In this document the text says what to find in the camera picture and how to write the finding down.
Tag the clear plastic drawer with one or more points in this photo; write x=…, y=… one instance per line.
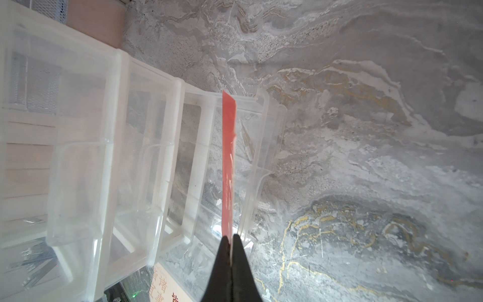
x=63, y=100
x=193, y=226
x=151, y=133

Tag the white plastic drawer organizer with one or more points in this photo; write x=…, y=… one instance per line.
x=89, y=138

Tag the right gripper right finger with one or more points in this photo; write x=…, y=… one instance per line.
x=243, y=287

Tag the red postcard gold characters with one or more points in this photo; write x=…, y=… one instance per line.
x=228, y=163

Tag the white wire wall shelf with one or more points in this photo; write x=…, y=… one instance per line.
x=54, y=9

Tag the bundle of pencils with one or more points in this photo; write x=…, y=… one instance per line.
x=38, y=260

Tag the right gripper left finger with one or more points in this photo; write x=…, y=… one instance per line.
x=219, y=284

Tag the beige postcard red characters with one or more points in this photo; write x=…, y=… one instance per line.
x=164, y=288

